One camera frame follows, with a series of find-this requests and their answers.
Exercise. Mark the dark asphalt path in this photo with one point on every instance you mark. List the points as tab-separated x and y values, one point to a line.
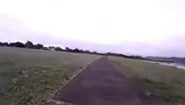
100	89

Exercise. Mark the row of dark trees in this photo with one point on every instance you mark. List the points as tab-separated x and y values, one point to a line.
31	45

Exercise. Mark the distant dark hill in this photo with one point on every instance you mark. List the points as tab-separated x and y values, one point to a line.
183	60

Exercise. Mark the pale stone path edging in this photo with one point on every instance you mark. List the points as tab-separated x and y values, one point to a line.
64	84

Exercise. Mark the green grass field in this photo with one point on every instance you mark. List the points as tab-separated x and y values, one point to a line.
164	83
21	70

